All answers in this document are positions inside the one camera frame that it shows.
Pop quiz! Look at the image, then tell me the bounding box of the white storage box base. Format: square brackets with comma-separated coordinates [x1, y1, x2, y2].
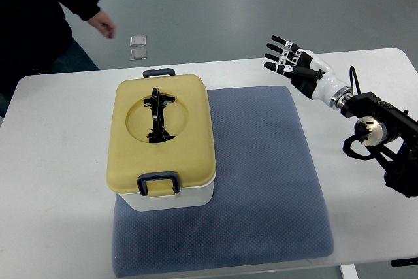
[119, 175, 216, 212]

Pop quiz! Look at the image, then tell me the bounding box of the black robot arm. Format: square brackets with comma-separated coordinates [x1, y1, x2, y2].
[336, 92, 417, 198]

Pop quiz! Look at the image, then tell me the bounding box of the dark blue latch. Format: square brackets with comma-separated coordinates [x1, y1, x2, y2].
[137, 171, 180, 197]
[142, 68, 176, 78]

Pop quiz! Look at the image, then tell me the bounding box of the upper floor metal plate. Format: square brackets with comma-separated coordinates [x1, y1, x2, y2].
[129, 35, 147, 47]

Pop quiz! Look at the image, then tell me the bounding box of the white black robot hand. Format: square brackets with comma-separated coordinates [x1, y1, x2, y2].
[264, 35, 353, 110]

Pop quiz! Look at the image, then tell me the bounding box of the rear dark blue latch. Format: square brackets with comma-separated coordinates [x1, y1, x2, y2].
[142, 68, 176, 78]

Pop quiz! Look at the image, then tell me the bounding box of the black robot hand cable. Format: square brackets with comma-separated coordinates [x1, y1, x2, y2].
[349, 65, 363, 94]

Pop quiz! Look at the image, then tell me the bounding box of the front dark blue latch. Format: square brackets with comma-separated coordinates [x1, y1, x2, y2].
[137, 171, 180, 197]

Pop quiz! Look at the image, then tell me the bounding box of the person in black jacket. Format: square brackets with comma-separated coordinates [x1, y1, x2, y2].
[1, 0, 101, 117]

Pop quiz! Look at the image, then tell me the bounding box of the white table leg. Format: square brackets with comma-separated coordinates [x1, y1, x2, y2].
[340, 264, 359, 279]

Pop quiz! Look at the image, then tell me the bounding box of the yellow storage box lid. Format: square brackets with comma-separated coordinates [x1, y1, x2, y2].
[106, 74, 216, 194]

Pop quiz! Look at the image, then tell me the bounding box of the person's bare hand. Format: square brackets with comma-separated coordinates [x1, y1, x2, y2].
[87, 10, 116, 39]

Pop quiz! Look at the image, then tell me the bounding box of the blue grey cushion mat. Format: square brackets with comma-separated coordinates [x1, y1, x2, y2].
[112, 86, 334, 278]

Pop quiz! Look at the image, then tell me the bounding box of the black table edge bracket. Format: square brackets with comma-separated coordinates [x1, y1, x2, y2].
[391, 257, 418, 267]

